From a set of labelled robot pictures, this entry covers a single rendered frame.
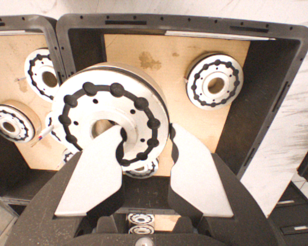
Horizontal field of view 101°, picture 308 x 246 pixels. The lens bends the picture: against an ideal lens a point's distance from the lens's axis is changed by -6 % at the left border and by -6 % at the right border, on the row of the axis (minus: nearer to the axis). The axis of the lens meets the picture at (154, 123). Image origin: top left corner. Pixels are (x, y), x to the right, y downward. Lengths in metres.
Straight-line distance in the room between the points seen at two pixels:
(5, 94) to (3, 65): 0.07
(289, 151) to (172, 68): 0.63
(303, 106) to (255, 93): 0.39
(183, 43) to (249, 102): 0.16
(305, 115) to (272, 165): 0.25
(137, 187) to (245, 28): 0.41
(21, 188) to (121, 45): 0.47
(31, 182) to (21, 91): 0.27
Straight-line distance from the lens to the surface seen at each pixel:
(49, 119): 0.37
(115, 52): 0.29
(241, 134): 0.31
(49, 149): 0.48
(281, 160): 0.80
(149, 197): 0.41
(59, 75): 0.23
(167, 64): 0.28
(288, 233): 1.74
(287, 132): 0.70
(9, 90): 0.44
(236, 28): 0.22
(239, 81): 0.30
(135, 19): 0.20
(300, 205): 1.95
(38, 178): 0.55
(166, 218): 0.69
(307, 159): 1.38
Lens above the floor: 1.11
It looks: 59 degrees down
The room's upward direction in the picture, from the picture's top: 178 degrees counter-clockwise
